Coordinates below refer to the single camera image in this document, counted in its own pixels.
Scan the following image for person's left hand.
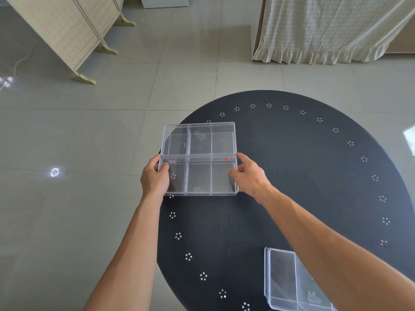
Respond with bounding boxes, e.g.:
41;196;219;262
140;154;170;200

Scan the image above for person's right hand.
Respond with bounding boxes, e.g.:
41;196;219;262
228;153;272;205

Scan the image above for clear plastic compartment box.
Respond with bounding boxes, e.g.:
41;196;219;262
161;122;236;157
158;154;239;196

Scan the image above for person's right forearm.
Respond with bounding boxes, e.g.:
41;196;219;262
256;185;415;311

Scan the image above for person's left forearm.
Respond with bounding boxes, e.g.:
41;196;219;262
83;195;165;311

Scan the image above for round black tablecloth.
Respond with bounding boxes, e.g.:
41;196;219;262
156;90;415;311

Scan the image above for clear plastic open box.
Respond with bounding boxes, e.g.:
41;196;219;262
264;247;338;311

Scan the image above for woven bamboo folding screen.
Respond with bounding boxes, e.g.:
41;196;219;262
3;0;136;85

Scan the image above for cream ruffled curtain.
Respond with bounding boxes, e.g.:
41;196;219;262
252;0;407;65

